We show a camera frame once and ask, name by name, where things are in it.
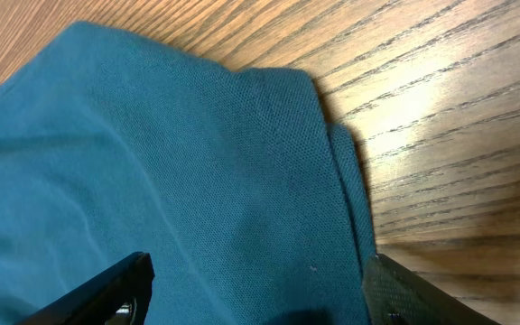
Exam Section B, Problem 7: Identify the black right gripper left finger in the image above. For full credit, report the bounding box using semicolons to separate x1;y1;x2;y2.
19;252;155;325

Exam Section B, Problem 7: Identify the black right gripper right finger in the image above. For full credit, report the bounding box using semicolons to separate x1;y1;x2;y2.
362;254;498;325

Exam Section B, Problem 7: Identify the dark blue polo shirt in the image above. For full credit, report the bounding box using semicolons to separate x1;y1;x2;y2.
0;23;375;324

